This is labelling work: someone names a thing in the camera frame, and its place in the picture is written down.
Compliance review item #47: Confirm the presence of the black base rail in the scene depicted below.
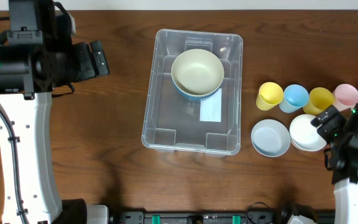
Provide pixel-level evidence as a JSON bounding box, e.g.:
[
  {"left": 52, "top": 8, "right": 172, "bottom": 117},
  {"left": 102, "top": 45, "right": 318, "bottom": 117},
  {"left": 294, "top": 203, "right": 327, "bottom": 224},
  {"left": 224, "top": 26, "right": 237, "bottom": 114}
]
[{"left": 87, "top": 203, "right": 337, "bottom": 224}]

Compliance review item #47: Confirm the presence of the white small bowl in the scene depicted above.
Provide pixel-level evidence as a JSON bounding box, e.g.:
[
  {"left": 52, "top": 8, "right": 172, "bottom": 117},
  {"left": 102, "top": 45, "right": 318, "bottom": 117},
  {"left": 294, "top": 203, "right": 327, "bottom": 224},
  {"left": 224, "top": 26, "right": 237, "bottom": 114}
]
[{"left": 289, "top": 114, "right": 327, "bottom": 152}]

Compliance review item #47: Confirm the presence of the yellow cup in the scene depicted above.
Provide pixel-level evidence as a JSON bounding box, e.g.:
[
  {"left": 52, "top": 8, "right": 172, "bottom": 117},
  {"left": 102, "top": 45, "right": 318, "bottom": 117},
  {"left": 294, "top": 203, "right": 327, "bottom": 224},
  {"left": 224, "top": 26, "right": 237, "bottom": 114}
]
[
  {"left": 303, "top": 87, "right": 334, "bottom": 115},
  {"left": 256, "top": 82, "right": 284, "bottom": 111}
]

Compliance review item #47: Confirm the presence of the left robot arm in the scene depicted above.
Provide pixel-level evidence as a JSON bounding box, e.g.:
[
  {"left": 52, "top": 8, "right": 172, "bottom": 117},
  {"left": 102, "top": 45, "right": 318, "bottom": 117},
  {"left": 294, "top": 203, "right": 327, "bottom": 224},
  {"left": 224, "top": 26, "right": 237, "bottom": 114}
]
[{"left": 0, "top": 0, "right": 111, "bottom": 223}]

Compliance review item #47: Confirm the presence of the clear plastic storage container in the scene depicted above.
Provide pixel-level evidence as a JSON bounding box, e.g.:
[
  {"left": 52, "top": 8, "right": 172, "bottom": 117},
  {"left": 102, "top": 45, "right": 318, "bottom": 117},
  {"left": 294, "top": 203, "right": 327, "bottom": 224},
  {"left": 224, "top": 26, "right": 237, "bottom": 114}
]
[{"left": 141, "top": 29, "right": 244, "bottom": 156}]

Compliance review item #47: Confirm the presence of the white label in container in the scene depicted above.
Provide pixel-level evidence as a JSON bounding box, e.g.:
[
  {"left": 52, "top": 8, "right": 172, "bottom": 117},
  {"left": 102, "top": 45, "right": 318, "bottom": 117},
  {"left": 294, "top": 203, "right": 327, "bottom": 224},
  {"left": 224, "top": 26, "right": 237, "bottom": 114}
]
[{"left": 200, "top": 88, "right": 222, "bottom": 123}]

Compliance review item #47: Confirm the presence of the pink cup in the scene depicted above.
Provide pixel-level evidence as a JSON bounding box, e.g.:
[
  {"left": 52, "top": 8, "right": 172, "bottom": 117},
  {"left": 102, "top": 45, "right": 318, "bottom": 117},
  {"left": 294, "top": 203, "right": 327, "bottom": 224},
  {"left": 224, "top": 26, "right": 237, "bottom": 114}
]
[{"left": 333, "top": 83, "right": 358, "bottom": 111}]

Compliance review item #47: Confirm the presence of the dark blue bowl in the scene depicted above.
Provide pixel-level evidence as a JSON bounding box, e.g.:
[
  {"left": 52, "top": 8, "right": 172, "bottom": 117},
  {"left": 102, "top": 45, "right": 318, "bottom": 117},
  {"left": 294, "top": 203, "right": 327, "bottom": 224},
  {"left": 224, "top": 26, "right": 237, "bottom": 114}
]
[{"left": 172, "top": 80, "right": 222, "bottom": 100}]

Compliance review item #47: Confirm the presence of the light blue small bowl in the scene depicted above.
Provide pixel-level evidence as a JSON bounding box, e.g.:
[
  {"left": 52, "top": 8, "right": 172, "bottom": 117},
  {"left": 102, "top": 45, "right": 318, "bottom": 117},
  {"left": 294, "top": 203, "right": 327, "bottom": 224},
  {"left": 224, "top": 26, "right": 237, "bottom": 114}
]
[{"left": 250, "top": 119, "right": 291, "bottom": 157}]

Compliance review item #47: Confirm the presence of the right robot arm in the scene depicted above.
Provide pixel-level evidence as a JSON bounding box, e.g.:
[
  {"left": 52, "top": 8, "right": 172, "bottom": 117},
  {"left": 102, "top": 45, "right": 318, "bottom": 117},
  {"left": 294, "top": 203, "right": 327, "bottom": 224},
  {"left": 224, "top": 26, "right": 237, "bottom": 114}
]
[{"left": 311, "top": 103, "right": 358, "bottom": 224}]

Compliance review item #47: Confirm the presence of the light blue cup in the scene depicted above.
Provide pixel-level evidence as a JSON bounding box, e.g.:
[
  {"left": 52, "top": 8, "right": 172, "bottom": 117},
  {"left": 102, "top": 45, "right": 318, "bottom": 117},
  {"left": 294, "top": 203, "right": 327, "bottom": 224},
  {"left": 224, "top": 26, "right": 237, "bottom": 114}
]
[{"left": 279, "top": 84, "right": 309, "bottom": 113}]

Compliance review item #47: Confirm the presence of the beige bowl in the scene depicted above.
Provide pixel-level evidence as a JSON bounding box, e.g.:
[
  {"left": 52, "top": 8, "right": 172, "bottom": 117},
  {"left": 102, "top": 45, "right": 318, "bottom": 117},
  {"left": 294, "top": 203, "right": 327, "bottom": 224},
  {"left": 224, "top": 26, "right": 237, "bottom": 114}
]
[{"left": 171, "top": 49, "right": 224, "bottom": 95}]

